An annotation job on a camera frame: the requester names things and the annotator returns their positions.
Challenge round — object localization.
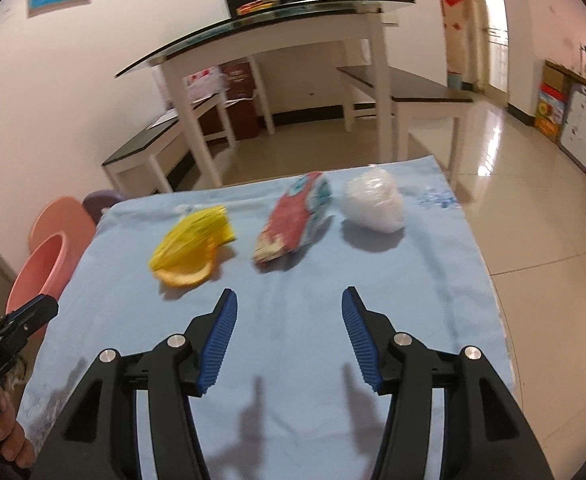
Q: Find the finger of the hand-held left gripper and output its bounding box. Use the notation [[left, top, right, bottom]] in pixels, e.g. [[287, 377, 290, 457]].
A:
[[3, 294, 60, 340]]

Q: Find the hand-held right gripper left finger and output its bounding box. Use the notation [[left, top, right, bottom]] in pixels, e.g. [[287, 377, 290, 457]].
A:
[[30, 288, 238, 480]]

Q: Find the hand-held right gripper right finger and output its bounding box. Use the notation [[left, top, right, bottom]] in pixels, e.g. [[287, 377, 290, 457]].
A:
[[341, 286, 556, 480]]

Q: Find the pink plastic bucket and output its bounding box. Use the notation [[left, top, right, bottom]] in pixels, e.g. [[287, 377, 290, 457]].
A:
[[5, 233, 96, 321]]

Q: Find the person's left hand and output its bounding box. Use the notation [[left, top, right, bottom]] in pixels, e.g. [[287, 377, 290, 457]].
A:
[[0, 390, 36, 469]]

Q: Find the orange peel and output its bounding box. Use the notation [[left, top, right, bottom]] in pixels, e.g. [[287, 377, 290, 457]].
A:
[[155, 242, 220, 288]]

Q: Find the light blue floral tablecloth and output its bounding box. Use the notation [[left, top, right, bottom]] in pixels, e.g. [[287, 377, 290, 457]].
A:
[[15, 155, 516, 480]]

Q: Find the pink plastic stool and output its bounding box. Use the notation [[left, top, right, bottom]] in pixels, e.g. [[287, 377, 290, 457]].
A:
[[29, 196, 98, 253]]

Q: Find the yellow plastic wrapper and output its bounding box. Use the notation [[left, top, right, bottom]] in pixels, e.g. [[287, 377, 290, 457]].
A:
[[149, 205, 238, 273]]

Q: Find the purple plastic stool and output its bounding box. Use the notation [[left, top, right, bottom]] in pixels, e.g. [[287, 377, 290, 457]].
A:
[[82, 189, 124, 221]]

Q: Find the red snack bag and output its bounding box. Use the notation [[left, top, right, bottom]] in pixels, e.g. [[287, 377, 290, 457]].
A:
[[253, 171, 334, 264]]

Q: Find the white plastic bag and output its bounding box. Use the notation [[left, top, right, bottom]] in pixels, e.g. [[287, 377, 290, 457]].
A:
[[341, 167, 405, 233]]

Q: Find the white bench with dark seat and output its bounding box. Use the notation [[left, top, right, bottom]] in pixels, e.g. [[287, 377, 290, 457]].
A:
[[337, 65, 474, 181], [101, 95, 238, 196]]

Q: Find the dark red paper bag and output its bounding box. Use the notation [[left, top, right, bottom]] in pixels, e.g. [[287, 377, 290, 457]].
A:
[[221, 60, 262, 141]]

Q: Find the clear plastic bag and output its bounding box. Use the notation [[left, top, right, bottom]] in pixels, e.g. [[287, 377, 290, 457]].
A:
[[188, 65, 228, 106]]

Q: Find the colourful cardboard box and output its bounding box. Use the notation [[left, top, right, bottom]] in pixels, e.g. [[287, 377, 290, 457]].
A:
[[533, 85, 568, 141]]

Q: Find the purple framed drawing board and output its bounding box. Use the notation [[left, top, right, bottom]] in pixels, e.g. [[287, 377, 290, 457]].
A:
[[558, 82, 586, 177]]

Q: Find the glass top white table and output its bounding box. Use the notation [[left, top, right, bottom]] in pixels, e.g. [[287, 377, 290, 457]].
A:
[[114, 0, 416, 188]]

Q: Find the wooden desk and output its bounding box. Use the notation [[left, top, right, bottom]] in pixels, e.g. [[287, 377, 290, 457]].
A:
[[543, 59, 586, 91]]

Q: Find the glass door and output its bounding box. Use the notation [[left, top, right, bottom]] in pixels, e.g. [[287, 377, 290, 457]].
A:
[[478, 0, 511, 106]]

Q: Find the red tray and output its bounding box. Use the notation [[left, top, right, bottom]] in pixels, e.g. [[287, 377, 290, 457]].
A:
[[236, 1, 280, 16]]

